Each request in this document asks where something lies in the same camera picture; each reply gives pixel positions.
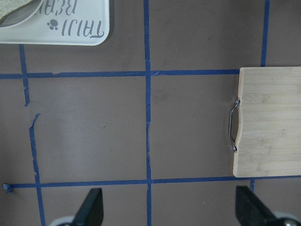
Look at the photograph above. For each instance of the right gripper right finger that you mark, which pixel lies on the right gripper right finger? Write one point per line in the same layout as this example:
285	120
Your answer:
250	210

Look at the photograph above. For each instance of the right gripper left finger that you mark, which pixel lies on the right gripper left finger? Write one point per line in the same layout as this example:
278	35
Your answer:
91	212

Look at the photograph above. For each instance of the cream round plate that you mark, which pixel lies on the cream round plate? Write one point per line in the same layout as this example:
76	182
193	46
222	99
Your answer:
21	15

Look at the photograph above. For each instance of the bread slice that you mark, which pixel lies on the bread slice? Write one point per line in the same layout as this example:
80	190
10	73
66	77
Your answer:
9	6

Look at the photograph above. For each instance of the wooden cutting board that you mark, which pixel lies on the wooden cutting board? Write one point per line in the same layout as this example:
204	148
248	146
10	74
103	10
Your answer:
268	141

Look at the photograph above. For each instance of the cream bear tray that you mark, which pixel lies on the cream bear tray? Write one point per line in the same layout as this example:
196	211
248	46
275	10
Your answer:
63	22

